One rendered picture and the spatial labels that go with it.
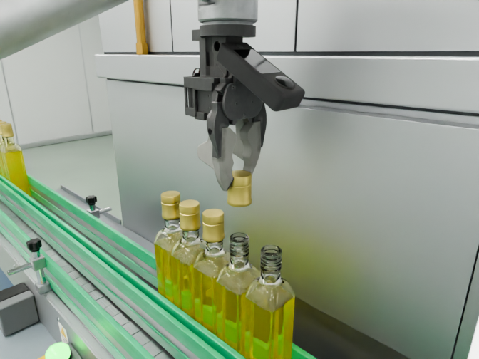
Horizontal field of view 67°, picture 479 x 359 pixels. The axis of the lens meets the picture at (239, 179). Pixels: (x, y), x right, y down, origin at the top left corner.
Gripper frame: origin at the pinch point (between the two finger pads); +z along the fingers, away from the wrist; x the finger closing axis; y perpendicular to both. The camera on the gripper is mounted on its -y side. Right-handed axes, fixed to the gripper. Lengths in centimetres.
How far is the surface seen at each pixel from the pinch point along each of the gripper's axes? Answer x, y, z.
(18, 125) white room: -121, 586, 84
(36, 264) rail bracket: 16, 47, 27
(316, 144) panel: -12.1, -4.5, -3.8
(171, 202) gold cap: 0.8, 15.9, 7.9
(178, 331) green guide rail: 6.2, 8.3, 27.6
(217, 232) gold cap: 0.5, 4.3, 9.7
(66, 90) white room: -200, 587, 39
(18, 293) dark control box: 19, 59, 40
